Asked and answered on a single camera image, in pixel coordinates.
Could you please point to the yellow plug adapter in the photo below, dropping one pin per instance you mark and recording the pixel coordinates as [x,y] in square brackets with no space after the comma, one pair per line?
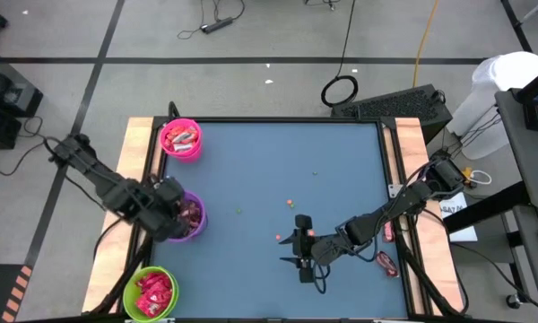
[467,174]

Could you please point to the green plastic basket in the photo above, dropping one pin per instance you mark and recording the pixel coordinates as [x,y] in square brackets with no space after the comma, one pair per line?
[132,287]

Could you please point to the black frame strut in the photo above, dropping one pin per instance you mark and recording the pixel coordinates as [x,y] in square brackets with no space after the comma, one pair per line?
[430,278]
[112,286]

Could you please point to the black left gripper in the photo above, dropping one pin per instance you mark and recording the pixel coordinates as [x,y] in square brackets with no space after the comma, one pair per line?
[163,208]

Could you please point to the black caster wheel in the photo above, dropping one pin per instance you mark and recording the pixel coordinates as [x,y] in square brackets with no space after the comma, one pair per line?
[513,301]

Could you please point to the black power strip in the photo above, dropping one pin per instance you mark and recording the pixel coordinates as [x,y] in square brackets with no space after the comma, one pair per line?
[217,25]

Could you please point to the orange candy packet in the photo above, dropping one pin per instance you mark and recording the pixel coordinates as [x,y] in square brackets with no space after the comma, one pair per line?
[190,130]
[172,132]

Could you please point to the grey desk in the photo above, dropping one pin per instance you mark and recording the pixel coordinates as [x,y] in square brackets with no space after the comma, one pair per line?
[533,161]

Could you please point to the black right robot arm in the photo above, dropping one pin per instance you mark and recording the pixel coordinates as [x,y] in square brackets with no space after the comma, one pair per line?
[408,202]

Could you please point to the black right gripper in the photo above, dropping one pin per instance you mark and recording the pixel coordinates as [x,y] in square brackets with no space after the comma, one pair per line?
[325,251]

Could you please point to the white silver candy packet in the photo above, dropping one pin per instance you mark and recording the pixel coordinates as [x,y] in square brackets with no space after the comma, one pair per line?
[184,147]

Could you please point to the large red candy packet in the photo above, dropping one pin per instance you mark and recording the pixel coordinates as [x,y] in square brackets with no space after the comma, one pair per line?
[154,296]

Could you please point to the pink plastic basket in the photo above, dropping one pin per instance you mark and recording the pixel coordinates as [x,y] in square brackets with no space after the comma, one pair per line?
[193,154]

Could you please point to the brown candy bar packet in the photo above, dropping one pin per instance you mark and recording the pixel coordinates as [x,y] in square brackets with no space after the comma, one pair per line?
[387,263]
[388,232]
[193,215]

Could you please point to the purple plastic basket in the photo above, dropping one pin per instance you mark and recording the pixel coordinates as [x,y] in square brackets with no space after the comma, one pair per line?
[199,215]

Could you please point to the grey chair leg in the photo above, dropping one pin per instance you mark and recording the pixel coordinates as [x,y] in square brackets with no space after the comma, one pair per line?
[533,11]

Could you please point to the black monitor pink screen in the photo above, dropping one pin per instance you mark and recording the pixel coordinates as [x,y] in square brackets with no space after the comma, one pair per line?
[531,119]

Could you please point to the silver red candy packet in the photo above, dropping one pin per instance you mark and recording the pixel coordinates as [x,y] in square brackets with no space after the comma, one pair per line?
[184,137]

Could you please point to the black desk crossbar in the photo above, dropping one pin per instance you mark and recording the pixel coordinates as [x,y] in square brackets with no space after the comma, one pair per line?
[484,208]

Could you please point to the white paper sheet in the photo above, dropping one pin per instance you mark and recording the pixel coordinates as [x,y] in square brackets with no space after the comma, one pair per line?
[464,231]

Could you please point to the wooden side board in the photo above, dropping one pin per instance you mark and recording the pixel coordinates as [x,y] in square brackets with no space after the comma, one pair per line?
[101,269]
[410,134]

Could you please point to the white bagged bin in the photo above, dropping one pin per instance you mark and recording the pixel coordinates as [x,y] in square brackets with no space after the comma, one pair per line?
[506,72]

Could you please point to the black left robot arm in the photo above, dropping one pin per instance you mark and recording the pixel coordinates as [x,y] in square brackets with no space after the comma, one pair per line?
[103,179]

